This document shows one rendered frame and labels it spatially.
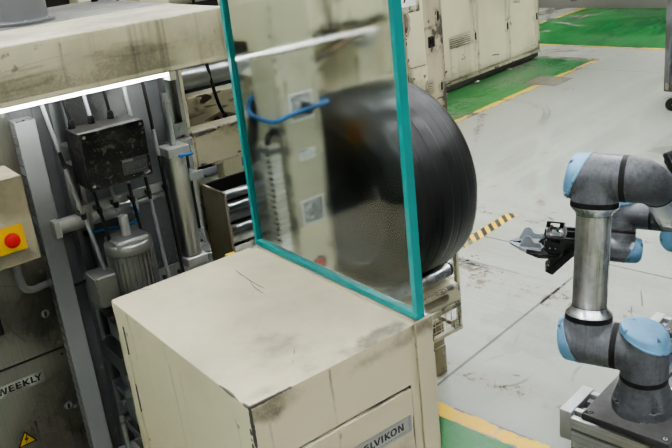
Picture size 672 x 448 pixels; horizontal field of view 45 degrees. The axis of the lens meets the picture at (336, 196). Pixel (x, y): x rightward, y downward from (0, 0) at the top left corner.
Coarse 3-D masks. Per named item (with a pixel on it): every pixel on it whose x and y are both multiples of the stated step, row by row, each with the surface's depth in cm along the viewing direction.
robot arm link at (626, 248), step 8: (616, 240) 228; (624, 240) 227; (632, 240) 228; (640, 240) 228; (616, 248) 227; (624, 248) 227; (632, 248) 226; (640, 248) 226; (616, 256) 228; (624, 256) 227; (632, 256) 227; (640, 256) 227
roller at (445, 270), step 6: (444, 264) 247; (450, 264) 247; (432, 270) 244; (438, 270) 244; (444, 270) 245; (450, 270) 246; (426, 276) 242; (432, 276) 242; (438, 276) 244; (444, 276) 245; (426, 282) 241; (432, 282) 243
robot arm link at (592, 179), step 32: (576, 160) 196; (608, 160) 192; (576, 192) 196; (608, 192) 192; (576, 224) 200; (608, 224) 196; (576, 256) 200; (608, 256) 198; (576, 288) 201; (576, 320) 200; (608, 320) 200; (576, 352) 202
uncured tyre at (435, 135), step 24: (408, 96) 226; (432, 96) 230; (432, 120) 222; (432, 144) 218; (456, 144) 222; (432, 168) 216; (456, 168) 220; (432, 192) 215; (456, 192) 220; (432, 216) 216; (456, 216) 223; (432, 240) 220; (456, 240) 229; (432, 264) 232
